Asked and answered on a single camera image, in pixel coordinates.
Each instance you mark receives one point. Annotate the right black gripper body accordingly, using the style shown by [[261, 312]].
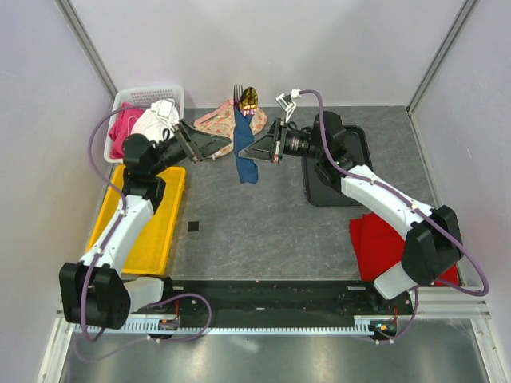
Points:
[[291, 143]]

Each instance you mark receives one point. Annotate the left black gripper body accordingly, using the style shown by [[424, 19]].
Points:
[[176, 150]]

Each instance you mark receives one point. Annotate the blue paper napkin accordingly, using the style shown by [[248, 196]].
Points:
[[242, 137]]

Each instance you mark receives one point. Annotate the iridescent gold spoon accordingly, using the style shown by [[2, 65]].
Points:
[[249, 101]]

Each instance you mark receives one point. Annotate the purple metal fork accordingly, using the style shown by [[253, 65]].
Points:
[[238, 90]]

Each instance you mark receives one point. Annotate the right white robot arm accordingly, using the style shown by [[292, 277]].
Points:
[[428, 232]]

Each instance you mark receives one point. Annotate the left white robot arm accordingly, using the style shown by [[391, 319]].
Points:
[[93, 292]]

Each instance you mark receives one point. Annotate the patterned peach oven mitt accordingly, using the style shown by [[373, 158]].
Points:
[[221, 122]]

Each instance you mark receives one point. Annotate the white cloth cap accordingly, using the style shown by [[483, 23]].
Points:
[[158, 122]]

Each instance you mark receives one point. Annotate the black plastic tray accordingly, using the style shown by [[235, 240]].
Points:
[[327, 193]]

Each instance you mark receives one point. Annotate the pink cloth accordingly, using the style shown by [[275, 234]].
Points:
[[122, 128]]

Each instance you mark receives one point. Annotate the white perforated basket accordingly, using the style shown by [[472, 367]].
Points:
[[142, 96]]

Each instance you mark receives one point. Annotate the small black square marker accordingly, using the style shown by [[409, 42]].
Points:
[[193, 226]]

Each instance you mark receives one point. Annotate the yellow plastic bin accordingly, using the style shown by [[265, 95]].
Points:
[[150, 252]]

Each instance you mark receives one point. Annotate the red folded cloth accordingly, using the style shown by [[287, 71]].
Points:
[[377, 245]]

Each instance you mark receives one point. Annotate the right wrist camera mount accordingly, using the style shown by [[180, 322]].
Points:
[[287, 102]]

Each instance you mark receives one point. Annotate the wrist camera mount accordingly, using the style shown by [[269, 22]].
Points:
[[287, 102], [166, 112]]

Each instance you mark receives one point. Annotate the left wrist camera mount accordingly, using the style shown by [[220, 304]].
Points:
[[166, 112]]

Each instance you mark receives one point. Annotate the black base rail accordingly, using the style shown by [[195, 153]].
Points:
[[252, 303]]

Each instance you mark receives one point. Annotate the white toothed cable duct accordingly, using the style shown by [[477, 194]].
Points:
[[164, 326]]

